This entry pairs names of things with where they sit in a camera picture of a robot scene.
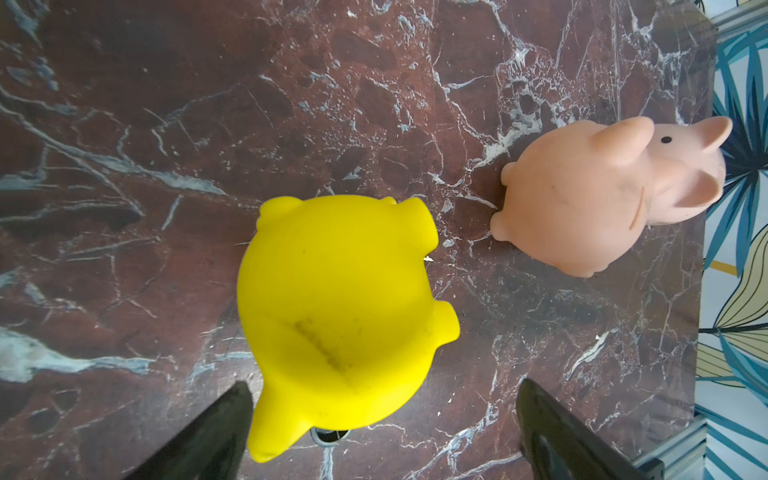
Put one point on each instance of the orange piggy bank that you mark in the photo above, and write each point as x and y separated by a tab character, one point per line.
578	197

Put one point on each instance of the pink piggy bank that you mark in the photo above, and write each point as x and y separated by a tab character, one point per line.
689	168

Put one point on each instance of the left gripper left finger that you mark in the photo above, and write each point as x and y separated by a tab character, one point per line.
211	446

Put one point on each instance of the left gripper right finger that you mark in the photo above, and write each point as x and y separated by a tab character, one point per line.
558	445

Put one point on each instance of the yellow piggy bank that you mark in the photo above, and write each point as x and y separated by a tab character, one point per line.
337	308

